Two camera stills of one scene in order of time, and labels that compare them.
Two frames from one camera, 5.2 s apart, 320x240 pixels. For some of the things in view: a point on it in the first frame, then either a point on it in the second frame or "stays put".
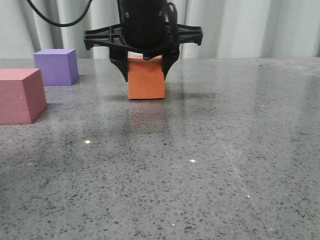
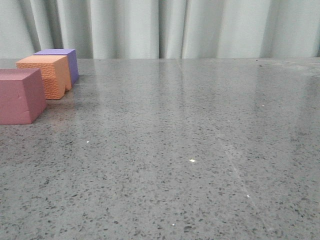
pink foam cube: [22, 95] stays put
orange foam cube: [146, 78] to [55, 73]
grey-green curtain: [231, 29] stays put
